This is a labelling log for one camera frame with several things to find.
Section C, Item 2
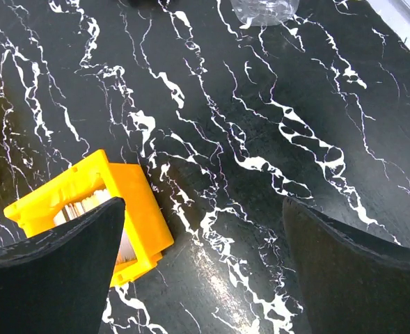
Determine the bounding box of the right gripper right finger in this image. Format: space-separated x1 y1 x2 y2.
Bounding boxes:
283 198 410 333

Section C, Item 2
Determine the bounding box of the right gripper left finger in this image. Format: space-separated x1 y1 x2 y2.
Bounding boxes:
0 197 125 333

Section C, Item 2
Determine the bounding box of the orange card box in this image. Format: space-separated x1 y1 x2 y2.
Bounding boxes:
3 150 174 287

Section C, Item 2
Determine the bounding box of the stack of cards in box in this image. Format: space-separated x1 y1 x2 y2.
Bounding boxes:
53 189 136 264

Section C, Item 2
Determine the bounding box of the clear plastic water bottle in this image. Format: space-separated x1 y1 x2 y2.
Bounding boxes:
230 0 300 29

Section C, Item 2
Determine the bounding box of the aluminium frame rail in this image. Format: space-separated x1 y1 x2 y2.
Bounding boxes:
368 0 410 51

